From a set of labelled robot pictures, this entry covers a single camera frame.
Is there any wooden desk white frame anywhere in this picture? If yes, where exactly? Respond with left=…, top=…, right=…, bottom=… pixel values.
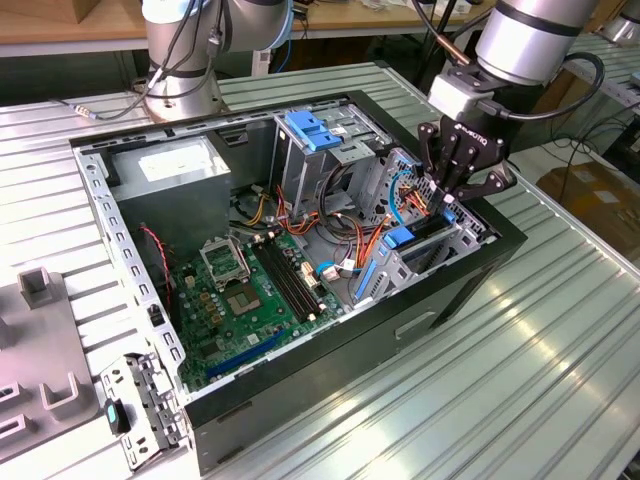
left=0, top=0, right=596, bottom=96

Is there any grey optical drive cage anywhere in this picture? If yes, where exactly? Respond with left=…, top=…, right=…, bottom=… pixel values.
left=272, top=102, right=394, bottom=221

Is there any thin black cable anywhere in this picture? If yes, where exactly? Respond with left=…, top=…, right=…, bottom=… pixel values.
left=144, top=0, right=227, bottom=101

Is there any blue plastic drive latch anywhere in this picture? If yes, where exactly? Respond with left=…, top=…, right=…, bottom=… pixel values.
left=287, top=110, right=344, bottom=154

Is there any black case fan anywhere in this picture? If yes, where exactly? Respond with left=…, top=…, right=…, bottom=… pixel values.
left=138, top=222, right=182, bottom=331

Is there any metal expansion card bracket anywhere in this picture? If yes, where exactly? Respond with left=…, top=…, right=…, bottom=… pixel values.
left=99, top=352, right=194, bottom=472

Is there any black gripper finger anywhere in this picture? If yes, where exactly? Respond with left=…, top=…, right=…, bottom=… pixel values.
left=445, top=147, right=517, bottom=204
left=418, top=122, right=459, bottom=207

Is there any black RAM slot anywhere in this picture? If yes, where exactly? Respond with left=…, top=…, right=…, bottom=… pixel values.
left=253, top=239, right=311, bottom=324
left=268, top=234, right=325, bottom=319

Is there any grey metal disk bay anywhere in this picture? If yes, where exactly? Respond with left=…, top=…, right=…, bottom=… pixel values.
left=349, top=147, right=499, bottom=307

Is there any red black fan wire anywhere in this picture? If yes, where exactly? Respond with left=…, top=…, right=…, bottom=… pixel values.
left=140, top=224, right=174, bottom=306

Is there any orange power wire black plug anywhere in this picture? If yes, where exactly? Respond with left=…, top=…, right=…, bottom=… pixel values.
left=398, top=182, right=444, bottom=217

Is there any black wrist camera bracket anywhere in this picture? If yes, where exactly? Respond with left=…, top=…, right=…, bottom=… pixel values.
left=447, top=64, right=499, bottom=96

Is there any grey power supply unit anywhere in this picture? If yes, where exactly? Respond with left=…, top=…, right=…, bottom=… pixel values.
left=104, top=134, right=234, bottom=251

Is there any green motherboard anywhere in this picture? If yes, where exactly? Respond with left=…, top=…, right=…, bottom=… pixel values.
left=172, top=232, right=351, bottom=394

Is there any metal socket cover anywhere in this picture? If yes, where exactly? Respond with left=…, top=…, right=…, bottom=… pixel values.
left=199, top=237, right=252, bottom=292

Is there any hard disk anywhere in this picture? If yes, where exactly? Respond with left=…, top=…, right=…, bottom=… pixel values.
left=352, top=207, right=459, bottom=304

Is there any brown cardboard box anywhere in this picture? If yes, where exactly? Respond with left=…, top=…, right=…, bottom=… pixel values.
left=537, top=159, right=640, bottom=251

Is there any thick black wrist cable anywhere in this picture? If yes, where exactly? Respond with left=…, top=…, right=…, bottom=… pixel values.
left=477, top=49, right=606, bottom=122

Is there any black open PC case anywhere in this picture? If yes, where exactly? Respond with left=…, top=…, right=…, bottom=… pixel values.
left=68, top=89, right=529, bottom=476

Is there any orange wire bundle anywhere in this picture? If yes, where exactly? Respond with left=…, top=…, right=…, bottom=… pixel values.
left=277, top=187, right=392, bottom=274

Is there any blue expansion slot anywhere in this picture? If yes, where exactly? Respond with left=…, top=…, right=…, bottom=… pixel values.
left=207, top=329, right=286, bottom=379

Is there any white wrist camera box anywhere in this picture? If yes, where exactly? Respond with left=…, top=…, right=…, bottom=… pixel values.
left=428, top=73, right=484, bottom=121

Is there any grey parts rack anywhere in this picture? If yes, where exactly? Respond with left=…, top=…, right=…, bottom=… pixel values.
left=0, top=267, right=101, bottom=464

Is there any grey cable with metal connector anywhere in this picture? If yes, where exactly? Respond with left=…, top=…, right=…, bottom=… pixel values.
left=49, top=97, right=151, bottom=122

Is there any blue data wire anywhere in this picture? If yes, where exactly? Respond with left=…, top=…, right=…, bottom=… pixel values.
left=388, top=168, right=419, bottom=227

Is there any white plug with blue wire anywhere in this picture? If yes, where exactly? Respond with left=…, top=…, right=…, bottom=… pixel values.
left=318, top=259, right=362, bottom=284

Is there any black latch with teal strip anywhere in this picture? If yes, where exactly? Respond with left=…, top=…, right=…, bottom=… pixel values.
left=103, top=397, right=132, bottom=436

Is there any black cable with copper plug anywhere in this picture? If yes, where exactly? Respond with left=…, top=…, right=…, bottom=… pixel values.
left=412, top=0, right=474, bottom=67

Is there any yellow black wire bundle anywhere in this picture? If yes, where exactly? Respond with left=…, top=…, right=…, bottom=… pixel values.
left=238, top=192, right=270, bottom=229

